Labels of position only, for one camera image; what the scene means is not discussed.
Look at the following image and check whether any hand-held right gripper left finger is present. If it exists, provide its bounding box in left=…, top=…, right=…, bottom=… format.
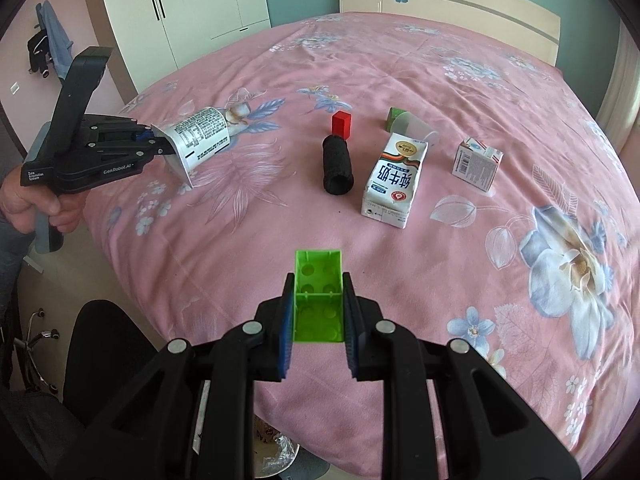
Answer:
left=55, top=272, right=296, bottom=480

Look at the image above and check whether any cream bed headboard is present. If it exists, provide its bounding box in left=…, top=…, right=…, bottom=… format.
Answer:
left=339, top=0, right=562, bottom=67

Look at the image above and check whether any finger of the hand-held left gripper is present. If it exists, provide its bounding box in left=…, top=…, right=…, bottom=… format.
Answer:
left=82, top=114, right=156, bottom=142
left=90, top=137, right=175, bottom=162

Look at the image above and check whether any white trash bin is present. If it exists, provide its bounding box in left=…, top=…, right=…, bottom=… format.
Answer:
left=192, top=380, right=302, bottom=479

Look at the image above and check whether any cream curtain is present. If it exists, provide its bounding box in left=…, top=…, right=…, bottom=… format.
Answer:
left=596, top=35, right=640, bottom=153

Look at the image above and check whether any blue hanging garment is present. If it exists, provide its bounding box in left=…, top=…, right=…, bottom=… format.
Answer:
left=36, top=1, right=74, bottom=81

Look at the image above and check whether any black round cap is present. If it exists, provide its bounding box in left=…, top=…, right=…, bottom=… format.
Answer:
left=321, top=133, right=354, bottom=196

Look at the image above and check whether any white wardrobe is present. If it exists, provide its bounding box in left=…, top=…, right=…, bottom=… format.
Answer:
left=95, top=0, right=273, bottom=96

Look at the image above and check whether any green building block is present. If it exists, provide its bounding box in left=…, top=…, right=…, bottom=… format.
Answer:
left=294, top=249, right=347, bottom=343

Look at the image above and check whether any red block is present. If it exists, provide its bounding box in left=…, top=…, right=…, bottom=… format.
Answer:
left=331, top=111, right=353, bottom=140

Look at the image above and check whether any white medicine box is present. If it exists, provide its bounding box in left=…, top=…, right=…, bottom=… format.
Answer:
left=452, top=137, right=504, bottom=192

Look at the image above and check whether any white milk carton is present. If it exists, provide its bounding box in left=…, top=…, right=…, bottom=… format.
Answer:
left=361, top=132, right=429, bottom=229

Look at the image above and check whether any pink floral bedsheet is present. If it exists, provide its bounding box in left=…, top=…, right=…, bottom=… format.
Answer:
left=82, top=10, right=640, bottom=480

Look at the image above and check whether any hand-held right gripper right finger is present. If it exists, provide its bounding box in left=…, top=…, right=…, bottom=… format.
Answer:
left=342, top=272, right=583, bottom=480

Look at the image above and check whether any clear plastic cup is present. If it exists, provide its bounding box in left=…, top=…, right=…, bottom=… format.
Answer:
left=390, top=111, right=441, bottom=145

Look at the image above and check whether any black office chair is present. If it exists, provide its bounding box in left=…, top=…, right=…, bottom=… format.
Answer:
left=12, top=300, right=168, bottom=421

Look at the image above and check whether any person's left hand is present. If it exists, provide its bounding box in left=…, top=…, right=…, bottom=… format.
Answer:
left=0, top=169, right=87, bottom=234

